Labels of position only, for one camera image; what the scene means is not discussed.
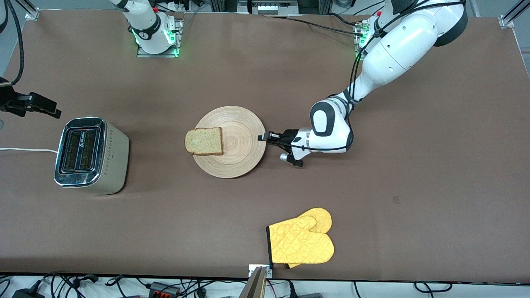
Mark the black looped floor cable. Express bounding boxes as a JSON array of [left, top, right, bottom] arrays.
[[414, 281, 453, 293]]

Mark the silver two-slot toaster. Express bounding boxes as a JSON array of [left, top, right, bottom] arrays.
[[54, 117, 130, 196]]

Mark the small metal table bracket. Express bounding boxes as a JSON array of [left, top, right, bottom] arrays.
[[248, 264, 274, 278]]

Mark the grey power strip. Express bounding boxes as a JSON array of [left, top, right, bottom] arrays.
[[251, 0, 299, 16]]

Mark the slice of brown-crust bread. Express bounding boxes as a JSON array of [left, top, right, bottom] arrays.
[[185, 127, 224, 156]]

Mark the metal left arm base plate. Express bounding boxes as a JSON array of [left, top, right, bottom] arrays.
[[355, 19, 399, 62]]

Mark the black power adapter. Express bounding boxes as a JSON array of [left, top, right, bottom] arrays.
[[12, 288, 45, 298]]

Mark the white toaster power cable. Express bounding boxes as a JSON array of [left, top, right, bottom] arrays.
[[0, 147, 59, 154]]

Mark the black orange connector block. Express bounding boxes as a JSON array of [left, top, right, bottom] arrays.
[[148, 282, 181, 297]]

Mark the yellow quilted oven mitt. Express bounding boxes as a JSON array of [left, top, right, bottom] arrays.
[[266, 207, 335, 269]]

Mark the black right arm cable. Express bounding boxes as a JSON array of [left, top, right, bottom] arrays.
[[0, 0, 24, 85]]

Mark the round wooden plate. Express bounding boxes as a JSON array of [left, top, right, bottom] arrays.
[[192, 106, 266, 179]]

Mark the thin black table cable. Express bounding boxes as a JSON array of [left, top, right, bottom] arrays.
[[286, 14, 366, 36]]

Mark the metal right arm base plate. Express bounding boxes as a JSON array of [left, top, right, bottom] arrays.
[[137, 16, 183, 58]]

